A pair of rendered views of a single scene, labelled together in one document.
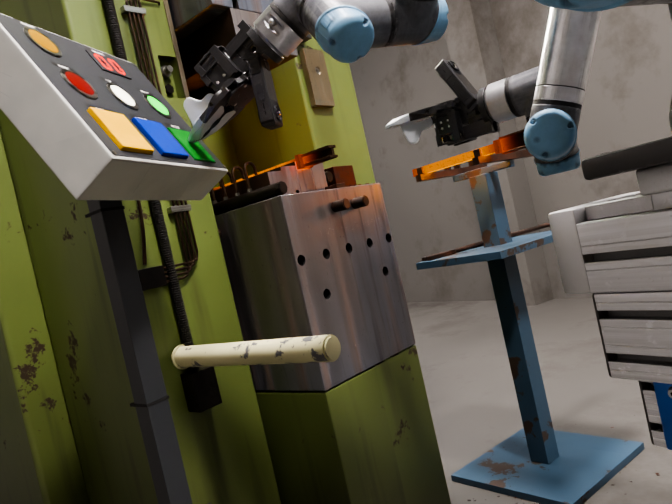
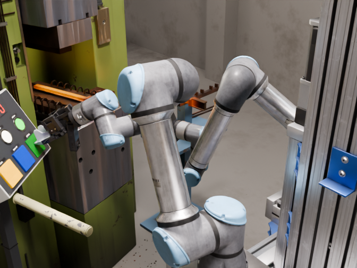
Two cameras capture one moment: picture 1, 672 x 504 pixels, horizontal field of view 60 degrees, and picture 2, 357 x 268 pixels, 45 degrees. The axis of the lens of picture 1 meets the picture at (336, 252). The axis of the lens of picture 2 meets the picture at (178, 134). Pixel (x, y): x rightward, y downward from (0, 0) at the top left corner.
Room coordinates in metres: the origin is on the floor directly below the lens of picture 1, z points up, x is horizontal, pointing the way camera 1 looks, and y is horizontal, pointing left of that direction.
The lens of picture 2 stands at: (-0.45, -0.12, 1.76)
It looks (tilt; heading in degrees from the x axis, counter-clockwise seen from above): 27 degrees down; 352
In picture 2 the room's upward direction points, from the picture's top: straight up
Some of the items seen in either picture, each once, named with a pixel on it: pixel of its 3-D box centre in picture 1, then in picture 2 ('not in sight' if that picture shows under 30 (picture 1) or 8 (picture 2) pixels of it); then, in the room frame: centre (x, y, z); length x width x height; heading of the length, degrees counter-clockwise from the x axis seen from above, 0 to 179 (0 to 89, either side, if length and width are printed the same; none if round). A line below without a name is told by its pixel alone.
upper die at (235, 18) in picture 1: (213, 64); (41, 26); (1.57, 0.21, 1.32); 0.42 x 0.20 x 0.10; 49
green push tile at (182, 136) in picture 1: (189, 148); (34, 145); (1.02, 0.21, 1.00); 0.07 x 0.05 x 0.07; 164
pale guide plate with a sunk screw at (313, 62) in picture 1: (317, 78); (102, 25); (1.76, -0.06, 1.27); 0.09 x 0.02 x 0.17; 139
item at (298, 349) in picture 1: (248, 353); (51, 214); (1.11, 0.21, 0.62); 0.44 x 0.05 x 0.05; 49
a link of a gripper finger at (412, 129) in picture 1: (410, 129); not in sight; (1.18, -0.20, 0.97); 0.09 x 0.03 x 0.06; 85
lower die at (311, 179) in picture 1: (243, 196); (52, 101); (1.57, 0.21, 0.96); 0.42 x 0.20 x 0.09; 49
